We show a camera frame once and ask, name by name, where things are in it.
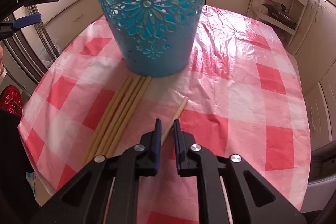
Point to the teal perforated plastic basket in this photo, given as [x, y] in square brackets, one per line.
[155, 37]

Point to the red white checkered tablecloth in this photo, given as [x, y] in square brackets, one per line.
[225, 140]

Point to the white rolling storage cart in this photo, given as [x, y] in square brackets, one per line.
[284, 16]

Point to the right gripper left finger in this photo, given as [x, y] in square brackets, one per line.
[106, 189]

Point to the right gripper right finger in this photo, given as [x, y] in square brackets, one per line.
[229, 189]

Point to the wooden chopstick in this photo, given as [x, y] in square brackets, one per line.
[119, 114]
[112, 114]
[99, 131]
[127, 118]
[176, 115]

